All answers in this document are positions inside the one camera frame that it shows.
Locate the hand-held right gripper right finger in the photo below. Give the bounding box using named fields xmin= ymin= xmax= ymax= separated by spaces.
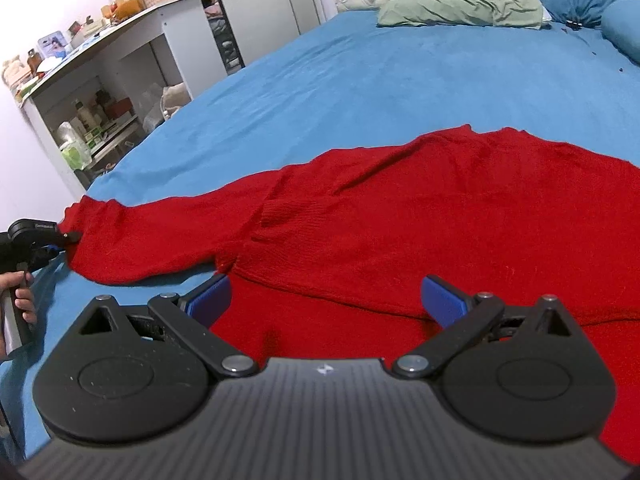
xmin=391 ymin=275 xmax=584 ymax=379

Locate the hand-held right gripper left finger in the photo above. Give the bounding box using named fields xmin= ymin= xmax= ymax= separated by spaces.
xmin=74 ymin=274 xmax=259 ymax=380

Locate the red knitted sweater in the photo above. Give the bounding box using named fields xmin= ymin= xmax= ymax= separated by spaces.
xmin=59 ymin=124 xmax=640 ymax=467

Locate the person's left hand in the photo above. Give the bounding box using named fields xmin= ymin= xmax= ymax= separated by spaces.
xmin=0 ymin=270 xmax=37 ymax=359

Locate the green plastic packet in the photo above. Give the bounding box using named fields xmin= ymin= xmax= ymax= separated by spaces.
xmin=59 ymin=139 xmax=94 ymax=172

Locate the group of bottles and boxes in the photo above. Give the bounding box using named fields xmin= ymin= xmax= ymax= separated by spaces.
xmin=67 ymin=89 xmax=140 ymax=148

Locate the white cloth bag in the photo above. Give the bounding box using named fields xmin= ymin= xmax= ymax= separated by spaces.
xmin=159 ymin=84 xmax=192 ymax=122

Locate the light blue tin box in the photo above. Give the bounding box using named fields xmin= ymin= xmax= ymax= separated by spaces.
xmin=37 ymin=31 xmax=69 ymax=62

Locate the white desk with shelves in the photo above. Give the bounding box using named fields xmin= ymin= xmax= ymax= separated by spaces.
xmin=19 ymin=0 xmax=247 ymax=197

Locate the orange plush toy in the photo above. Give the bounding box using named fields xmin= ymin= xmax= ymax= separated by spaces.
xmin=111 ymin=0 xmax=147 ymax=23

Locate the bed with blue sheet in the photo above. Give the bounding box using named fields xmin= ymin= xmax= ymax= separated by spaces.
xmin=0 ymin=7 xmax=640 ymax=463

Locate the green pillow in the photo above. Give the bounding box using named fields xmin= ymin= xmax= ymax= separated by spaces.
xmin=376 ymin=0 xmax=552 ymax=30

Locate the small blue pillow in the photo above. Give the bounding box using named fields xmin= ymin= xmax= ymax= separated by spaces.
xmin=600 ymin=0 xmax=640 ymax=67

